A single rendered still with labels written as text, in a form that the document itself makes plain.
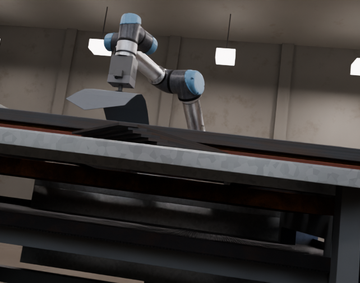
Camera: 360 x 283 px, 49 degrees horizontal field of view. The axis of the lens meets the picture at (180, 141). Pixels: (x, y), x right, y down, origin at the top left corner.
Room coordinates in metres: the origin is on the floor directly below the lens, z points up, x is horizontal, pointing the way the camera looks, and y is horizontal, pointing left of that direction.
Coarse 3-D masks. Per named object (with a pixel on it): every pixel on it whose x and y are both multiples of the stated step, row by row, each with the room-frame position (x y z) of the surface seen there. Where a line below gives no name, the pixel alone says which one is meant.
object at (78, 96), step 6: (72, 96) 1.16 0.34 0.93; (78, 96) 1.17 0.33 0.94; (84, 96) 1.17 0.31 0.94; (90, 96) 1.18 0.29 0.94; (96, 96) 1.18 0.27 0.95; (102, 96) 1.19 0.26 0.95; (108, 96) 1.19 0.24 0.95; (108, 102) 1.13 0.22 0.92; (114, 102) 1.13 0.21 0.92; (120, 102) 1.14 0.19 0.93; (126, 102) 1.14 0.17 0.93
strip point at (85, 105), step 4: (68, 100) 1.12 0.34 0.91; (72, 100) 1.12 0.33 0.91; (76, 100) 1.13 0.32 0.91; (80, 100) 1.13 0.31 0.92; (76, 104) 1.08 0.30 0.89; (80, 104) 1.09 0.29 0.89; (84, 104) 1.09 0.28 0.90; (88, 104) 1.09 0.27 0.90; (92, 104) 1.10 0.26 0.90; (96, 104) 1.10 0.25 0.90; (100, 104) 1.10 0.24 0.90; (104, 104) 1.11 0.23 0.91; (108, 104) 1.11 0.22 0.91; (112, 104) 1.11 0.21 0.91; (116, 104) 1.11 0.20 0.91; (120, 104) 1.12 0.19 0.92; (84, 108) 1.06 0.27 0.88; (88, 108) 1.06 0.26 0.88; (92, 108) 1.06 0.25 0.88; (96, 108) 1.07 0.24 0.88
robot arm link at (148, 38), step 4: (144, 36) 1.41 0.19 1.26; (148, 36) 1.43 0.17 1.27; (152, 36) 1.46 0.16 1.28; (144, 40) 1.42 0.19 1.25; (148, 40) 1.44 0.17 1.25; (152, 40) 1.46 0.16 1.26; (140, 44) 1.43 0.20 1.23; (144, 44) 1.44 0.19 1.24; (148, 44) 1.45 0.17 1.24; (152, 44) 1.46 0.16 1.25; (156, 44) 1.49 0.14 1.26; (140, 48) 1.46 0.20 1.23; (144, 48) 1.46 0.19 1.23; (148, 48) 1.47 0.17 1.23; (152, 48) 1.48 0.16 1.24; (144, 52) 1.49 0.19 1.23; (148, 52) 1.49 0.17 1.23; (152, 52) 1.50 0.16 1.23
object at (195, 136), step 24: (0, 120) 1.07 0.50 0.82; (24, 120) 1.03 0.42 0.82; (48, 120) 1.03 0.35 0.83; (72, 120) 1.02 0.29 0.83; (96, 120) 1.02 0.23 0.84; (216, 144) 0.99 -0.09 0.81; (240, 144) 0.98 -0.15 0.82; (264, 144) 0.97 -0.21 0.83; (288, 144) 0.97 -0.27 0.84; (312, 144) 0.96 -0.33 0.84
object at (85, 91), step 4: (76, 92) 1.21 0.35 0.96; (80, 92) 1.21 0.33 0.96; (84, 92) 1.22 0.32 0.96; (88, 92) 1.22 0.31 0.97; (92, 92) 1.23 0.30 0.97; (96, 92) 1.24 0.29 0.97; (100, 92) 1.24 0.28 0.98; (104, 92) 1.25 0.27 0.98; (108, 92) 1.25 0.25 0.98; (112, 92) 1.26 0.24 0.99; (116, 92) 1.26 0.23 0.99; (112, 96) 1.20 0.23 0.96; (116, 96) 1.20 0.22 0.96; (120, 96) 1.21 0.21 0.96; (124, 96) 1.21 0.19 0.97; (128, 96) 1.22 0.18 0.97; (132, 96) 1.23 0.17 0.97
